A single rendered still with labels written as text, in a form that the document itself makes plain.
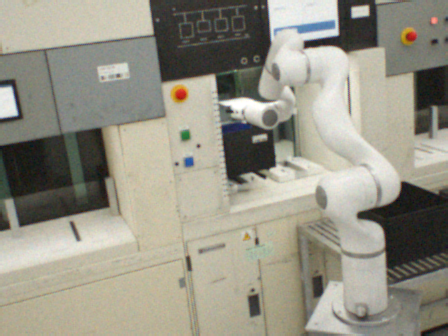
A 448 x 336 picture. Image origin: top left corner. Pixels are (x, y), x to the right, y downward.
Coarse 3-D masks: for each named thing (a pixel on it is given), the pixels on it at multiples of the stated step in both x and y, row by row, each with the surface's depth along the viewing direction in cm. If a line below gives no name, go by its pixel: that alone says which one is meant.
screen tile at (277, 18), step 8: (272, 0) 212; (280, 0) 213; (288, 0) 214; (296, 0) 216; (272, 8) 213; (296, 8) 216; (272, 16) 214; (280, 16) 215; (288, 16) 216; (296, 16) 217
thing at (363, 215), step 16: (400, 192) 220; (416, 192) 214; (432, 192) 205; (384, 208) 219; (400, 208) 222; (416, 208) 216; (432, 208) 192; (384, 224) 187; (400, 224) 189; (416, 224) 191; (432, 224) 193; (384, 240) 189; (400, 240) 190; (416, 240) 193; (432, 240) 195; (400, 256) 192; (416, 256) 194
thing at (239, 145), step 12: (240, 120) 238; (240, 132) 229; (252, 132) 231; (264, 132) 233; (228, 144) 228; (240, 144) 230; (252, 144) 232; (264, 144) 234; (228, 156) 229; (240, 156) 231; (252, 156) 233; (264, 156) 235; (228, 168) 230; (240, 168) 232; (252, 168) 234; (264, 168) 236; (240, 180) 234
